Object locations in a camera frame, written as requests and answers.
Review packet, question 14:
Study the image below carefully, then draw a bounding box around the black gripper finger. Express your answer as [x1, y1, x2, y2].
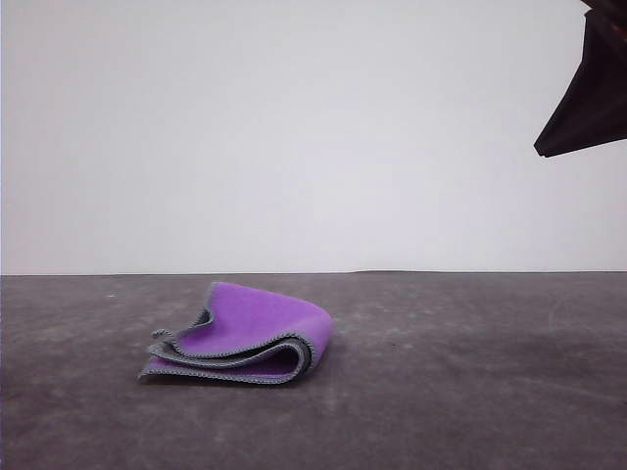
[533, 10, 627, 160]

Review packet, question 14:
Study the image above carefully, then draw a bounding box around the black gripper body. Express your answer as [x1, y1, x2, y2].
[579, 0, 627, 24]

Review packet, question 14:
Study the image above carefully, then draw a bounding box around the grey table cloth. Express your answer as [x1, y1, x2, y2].
[0, 269, 627, 470]

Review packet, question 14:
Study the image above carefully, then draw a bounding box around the purple towel with grey hem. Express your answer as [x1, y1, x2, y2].
[136, 280, 336, 389]

